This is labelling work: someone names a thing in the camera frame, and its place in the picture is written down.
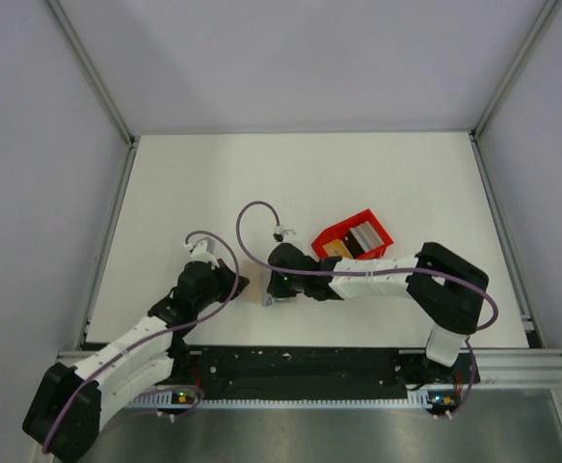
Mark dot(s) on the red plastic card tray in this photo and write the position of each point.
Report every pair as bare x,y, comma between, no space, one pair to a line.
340,229

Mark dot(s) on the grey credit card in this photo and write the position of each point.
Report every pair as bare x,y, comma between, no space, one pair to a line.
269,300

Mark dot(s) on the stack of upright cards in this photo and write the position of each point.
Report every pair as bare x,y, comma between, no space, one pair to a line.
367,237

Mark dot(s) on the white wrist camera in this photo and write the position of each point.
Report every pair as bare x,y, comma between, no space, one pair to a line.
284,235
202,251

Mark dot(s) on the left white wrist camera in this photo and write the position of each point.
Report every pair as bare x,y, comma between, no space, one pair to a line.
202,251

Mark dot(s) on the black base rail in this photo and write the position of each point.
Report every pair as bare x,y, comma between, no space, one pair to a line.
281,372

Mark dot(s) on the gold credit card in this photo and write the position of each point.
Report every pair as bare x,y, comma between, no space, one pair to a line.
337,248

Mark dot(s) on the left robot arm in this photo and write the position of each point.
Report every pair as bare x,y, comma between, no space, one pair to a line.
74,403

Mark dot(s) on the beige card holder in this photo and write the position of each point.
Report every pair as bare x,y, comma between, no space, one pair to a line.
259,277

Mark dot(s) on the white slotted cable duct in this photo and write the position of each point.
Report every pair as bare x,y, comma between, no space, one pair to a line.
422,399

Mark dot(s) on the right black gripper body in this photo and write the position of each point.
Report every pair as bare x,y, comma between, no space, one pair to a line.
287,287

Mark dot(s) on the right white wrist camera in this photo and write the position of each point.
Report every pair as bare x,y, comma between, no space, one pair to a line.
284,235

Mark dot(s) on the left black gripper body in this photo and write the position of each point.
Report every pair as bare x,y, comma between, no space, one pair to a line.
213,294

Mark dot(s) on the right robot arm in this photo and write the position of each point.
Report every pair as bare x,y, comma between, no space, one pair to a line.
448,288

